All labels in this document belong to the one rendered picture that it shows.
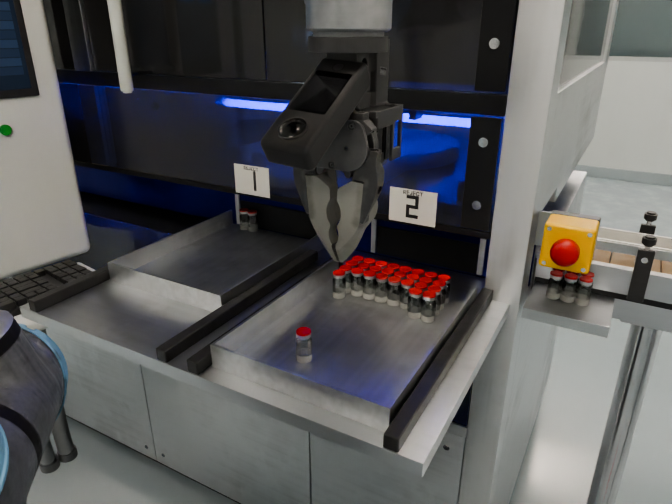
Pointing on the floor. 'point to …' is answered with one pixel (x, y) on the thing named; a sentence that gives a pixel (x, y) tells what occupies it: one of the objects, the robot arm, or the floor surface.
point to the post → (514, 229)
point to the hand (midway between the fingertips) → (336, 252)
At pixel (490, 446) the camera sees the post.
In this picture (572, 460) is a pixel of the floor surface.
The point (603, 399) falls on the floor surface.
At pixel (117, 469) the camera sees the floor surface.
